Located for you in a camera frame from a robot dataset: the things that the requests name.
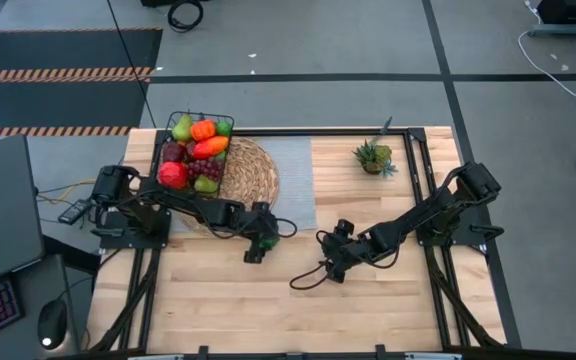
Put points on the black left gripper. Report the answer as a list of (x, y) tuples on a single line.
[(258, 225)]

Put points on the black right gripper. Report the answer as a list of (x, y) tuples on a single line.
[(343, 250)]

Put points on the green pear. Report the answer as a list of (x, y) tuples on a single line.
[(182, 131), (205, 185)]

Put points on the red grape bunch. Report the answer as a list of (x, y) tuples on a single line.
[(208, 169)]

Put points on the red orange mango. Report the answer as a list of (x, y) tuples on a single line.
[(210, 147)]

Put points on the bright red apple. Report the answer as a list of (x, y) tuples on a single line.
[(173, 175)]

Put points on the small green lime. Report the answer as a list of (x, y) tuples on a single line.
[(224, 128)]

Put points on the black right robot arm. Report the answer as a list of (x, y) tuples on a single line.
[(418, 220)]

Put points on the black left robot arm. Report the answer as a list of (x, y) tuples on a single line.
[(188, 200)]

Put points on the round woven placemat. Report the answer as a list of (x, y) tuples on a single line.
[(248, 170)]

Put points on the grey rectangular placemat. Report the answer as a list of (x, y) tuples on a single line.
[(293, 175)]

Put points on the potted succulent plant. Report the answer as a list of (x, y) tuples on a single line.
[(374, 157)]

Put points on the black power adapter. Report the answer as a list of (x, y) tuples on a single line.
[(74, 211)]

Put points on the black computer mouse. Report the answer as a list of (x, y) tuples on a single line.
[(52, 322)]

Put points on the grey desk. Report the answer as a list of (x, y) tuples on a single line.
[(33, 280)]

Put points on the dark grey monitor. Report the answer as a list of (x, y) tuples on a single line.
[(3, 210)]

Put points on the black hazard-striped floor mat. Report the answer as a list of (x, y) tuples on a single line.
[(43, 50)]

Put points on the grey metal stand leg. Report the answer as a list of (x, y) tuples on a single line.
[(558, 31)]

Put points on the black cabinet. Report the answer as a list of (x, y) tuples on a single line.
[(563, 10)]

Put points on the black aluminium rig frame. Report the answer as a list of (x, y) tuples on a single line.
[(273, 132)]

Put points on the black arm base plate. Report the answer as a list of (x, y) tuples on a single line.
[(463, 235), (110, 243)]

